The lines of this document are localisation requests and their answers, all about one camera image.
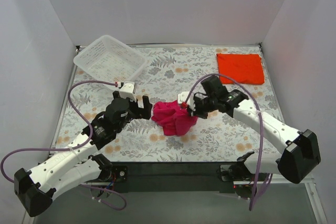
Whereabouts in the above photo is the pink t shirt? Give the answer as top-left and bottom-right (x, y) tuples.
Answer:
(151, 100), (198, 136)

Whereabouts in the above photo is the white plastic basket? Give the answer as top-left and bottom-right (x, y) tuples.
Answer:
(73, 35), (147, 82)

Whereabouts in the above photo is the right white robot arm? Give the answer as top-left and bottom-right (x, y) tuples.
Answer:
(178, 74), (321, 184)

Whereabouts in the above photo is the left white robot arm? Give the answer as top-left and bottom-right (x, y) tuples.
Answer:
(14, 91), (152, 217)

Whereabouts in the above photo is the folded orange t shirt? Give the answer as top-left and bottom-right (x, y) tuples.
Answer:
(217, 54), (265, 85)

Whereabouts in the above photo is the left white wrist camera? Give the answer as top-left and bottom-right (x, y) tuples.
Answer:
(116, 81), (137, 102)

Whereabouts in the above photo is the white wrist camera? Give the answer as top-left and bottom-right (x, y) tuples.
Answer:
(177, 91), (191, 116)
(116, 81), (137, 102)

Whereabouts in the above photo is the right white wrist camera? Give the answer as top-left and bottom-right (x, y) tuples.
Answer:
(177, 91), (191, 116)

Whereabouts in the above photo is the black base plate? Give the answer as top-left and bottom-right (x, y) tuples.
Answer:
(89, 161), (259, 195)

